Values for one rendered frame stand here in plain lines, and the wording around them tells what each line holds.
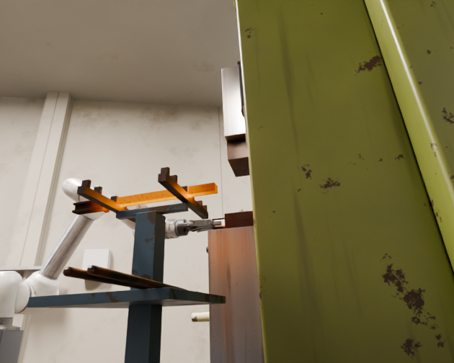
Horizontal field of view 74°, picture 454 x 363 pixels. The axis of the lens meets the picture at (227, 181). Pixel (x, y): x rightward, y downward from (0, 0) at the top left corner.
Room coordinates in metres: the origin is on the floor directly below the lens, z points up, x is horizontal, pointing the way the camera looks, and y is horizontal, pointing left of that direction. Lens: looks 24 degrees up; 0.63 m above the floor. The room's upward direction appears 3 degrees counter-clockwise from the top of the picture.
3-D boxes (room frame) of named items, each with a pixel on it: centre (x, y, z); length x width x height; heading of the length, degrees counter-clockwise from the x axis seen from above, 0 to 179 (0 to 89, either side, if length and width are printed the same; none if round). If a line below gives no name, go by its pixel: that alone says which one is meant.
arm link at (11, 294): (1.57, 1.13, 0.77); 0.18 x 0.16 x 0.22; 164
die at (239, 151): (1.28, -0.23, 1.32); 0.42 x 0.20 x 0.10; 79
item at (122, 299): (0.80, 0.21, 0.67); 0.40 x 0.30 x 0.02; 167
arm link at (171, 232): (1.35, 0.26, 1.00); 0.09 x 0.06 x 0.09; 169
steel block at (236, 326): (1.23, -0.23, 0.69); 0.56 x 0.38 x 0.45; 79
